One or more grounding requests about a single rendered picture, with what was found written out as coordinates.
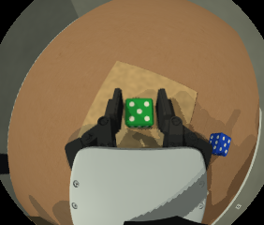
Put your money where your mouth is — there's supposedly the blue die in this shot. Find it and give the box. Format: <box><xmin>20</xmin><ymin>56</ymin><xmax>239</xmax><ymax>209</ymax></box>
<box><xmin>209</xmin><ymin>132</ymin><xmax>231</xmax><ymax>157</ymax></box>

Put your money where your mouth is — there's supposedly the green die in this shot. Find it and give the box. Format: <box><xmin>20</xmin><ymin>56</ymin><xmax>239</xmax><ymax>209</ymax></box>
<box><xmin>125</xmin><ymin>98</ymin><xmax>154</xmax><ymax>128</ymax></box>

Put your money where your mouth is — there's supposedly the tan flat mat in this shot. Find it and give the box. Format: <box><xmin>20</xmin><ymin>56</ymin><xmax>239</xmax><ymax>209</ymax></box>
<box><xmin>78</xmin><ymin>61</ymin><xmax>197</xmax><ymax>148</ymax></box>

